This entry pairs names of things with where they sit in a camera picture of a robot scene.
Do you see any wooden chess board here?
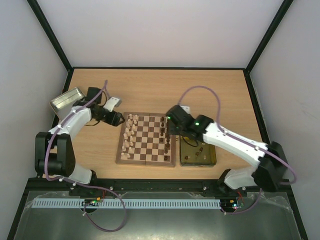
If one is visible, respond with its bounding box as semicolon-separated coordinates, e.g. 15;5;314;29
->
115;112;176;167

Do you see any gold tin box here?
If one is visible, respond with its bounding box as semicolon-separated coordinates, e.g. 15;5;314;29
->
179;136;217;167

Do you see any silver tin lid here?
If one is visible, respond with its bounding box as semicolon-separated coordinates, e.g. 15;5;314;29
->
49;87;85;120

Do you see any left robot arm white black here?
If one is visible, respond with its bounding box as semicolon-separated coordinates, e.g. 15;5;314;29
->
34;87;125;185

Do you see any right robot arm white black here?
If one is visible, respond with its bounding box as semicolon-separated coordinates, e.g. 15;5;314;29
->
165;105;289;196

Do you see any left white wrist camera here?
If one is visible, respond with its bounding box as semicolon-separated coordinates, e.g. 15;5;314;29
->
103;96;122;112

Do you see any white slotted cable duct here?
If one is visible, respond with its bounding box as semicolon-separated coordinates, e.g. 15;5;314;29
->
31;198;221;210

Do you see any black aluminium frame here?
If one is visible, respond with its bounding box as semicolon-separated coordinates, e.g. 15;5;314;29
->
7;0;308;240

